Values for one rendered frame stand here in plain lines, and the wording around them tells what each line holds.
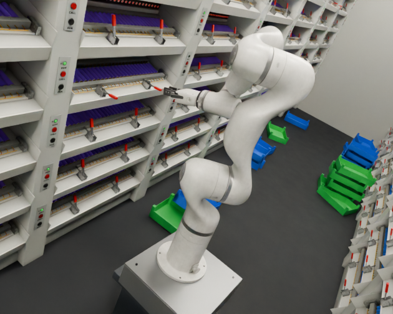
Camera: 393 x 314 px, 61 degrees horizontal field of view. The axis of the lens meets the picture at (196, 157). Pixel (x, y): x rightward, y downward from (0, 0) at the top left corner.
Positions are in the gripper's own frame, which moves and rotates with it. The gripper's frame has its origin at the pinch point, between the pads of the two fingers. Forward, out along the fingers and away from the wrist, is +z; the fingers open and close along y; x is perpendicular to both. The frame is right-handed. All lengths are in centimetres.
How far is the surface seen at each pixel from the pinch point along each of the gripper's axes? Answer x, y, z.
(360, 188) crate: -84, 174, -83
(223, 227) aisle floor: -87, 47, -17
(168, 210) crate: -79, 29, 12
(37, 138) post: -13, -52, 15
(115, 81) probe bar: 2.8, -17.9, 14.3
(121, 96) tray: -2.3, -18.1, 10.6
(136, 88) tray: -0.8, -6.7, 12.9
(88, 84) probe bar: 2.9, -31.4, 14.4
